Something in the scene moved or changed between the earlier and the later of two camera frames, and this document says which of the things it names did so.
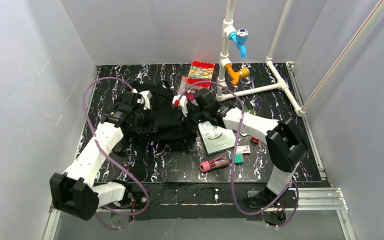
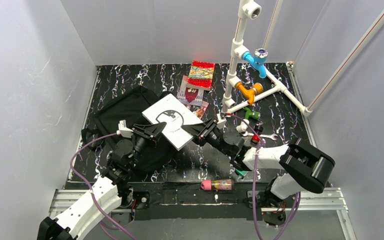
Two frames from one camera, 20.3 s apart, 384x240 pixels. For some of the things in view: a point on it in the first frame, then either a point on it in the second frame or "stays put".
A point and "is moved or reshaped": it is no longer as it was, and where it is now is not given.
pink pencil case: x=205 y=166 → x=215 y=185
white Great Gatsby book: x=216 y=139 is moved or reshaped
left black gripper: x=144 y=118 → x=142 y=133
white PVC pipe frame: x=228 y=27 → x=274 y=16
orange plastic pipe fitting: x=235 y=76 → x=257 y=88
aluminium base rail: x=305 y=199 stays put
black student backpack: x=171 y=122 → x=129 y=107
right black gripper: x=189 y=108 → x=206 y=131
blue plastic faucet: x=240 y=37 → x=257 y=61
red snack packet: x=200 y=74 stays put
